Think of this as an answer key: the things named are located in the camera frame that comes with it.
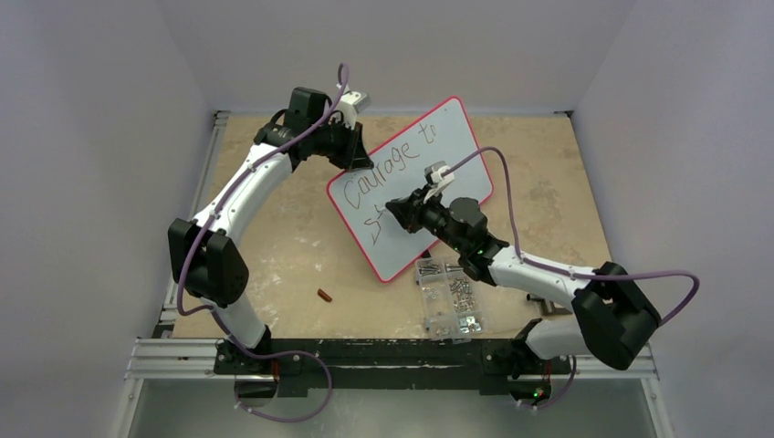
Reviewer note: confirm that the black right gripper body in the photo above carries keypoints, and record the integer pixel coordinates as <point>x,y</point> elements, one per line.
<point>410,210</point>

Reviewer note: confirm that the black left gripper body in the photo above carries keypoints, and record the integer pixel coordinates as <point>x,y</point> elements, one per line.
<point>335,143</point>

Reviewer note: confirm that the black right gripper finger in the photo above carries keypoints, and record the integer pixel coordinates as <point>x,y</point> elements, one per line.
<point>405,219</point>
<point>403,203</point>

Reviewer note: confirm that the pink framed whiteboard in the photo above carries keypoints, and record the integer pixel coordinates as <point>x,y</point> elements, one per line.
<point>443,134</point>

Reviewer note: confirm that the brown marker cap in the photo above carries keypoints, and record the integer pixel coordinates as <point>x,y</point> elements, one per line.
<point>324,295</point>

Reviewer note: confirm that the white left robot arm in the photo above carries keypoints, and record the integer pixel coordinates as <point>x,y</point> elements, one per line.
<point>209,272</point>

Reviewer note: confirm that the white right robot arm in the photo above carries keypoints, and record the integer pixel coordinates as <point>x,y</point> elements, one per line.
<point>613,317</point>

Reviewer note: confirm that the clear screw organizer box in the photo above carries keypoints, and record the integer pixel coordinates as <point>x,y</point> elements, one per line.
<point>451,300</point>

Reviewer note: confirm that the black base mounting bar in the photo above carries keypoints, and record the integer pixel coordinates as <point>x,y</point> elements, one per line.
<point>488,366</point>

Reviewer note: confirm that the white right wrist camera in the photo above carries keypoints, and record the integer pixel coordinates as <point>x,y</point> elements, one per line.
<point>438,176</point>

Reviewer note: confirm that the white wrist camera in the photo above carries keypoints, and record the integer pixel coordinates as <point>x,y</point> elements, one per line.
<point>351,105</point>
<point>438,176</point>

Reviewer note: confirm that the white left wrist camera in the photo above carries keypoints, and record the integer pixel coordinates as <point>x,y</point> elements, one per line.
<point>351,105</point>

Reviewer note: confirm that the black metal bracket tool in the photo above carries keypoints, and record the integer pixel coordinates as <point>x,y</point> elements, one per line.
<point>547,308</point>

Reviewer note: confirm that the aluminium table frame rail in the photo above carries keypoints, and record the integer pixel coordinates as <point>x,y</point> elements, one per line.
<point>163,357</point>

